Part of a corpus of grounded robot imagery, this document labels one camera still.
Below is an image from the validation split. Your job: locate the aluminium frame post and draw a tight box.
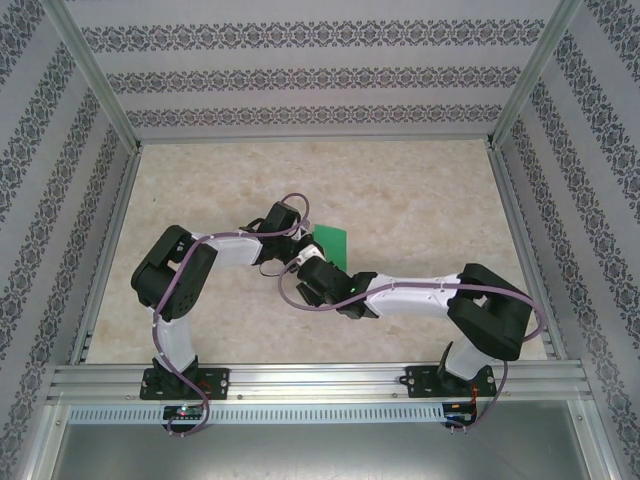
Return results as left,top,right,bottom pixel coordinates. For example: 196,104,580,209
44,0,144,151
485,0,585,150

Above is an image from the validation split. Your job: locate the slotted grey cable duct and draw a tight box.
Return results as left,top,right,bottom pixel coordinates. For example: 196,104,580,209
67,403,446,425

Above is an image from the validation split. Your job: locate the aluminium side rail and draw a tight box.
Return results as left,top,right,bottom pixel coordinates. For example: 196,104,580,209
487,147,569,361
68,147,144,365

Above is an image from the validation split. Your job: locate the green paper sheet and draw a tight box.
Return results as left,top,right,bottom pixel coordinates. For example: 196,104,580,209
313,223,349,270

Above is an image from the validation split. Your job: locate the aluminium mounting rail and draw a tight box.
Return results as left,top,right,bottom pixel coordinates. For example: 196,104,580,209
47,360,594,404

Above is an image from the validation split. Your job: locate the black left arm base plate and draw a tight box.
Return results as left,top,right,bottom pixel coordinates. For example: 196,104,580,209
139,367,231,401

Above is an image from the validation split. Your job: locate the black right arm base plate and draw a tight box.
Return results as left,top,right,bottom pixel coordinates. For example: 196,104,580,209
405,364,499,400

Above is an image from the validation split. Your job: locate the aluminium back rail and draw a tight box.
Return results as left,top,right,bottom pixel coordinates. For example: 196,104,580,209
135,130,494,146

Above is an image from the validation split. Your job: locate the grey metal sheet panel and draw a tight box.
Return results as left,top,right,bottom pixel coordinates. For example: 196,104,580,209
47,423,609,480

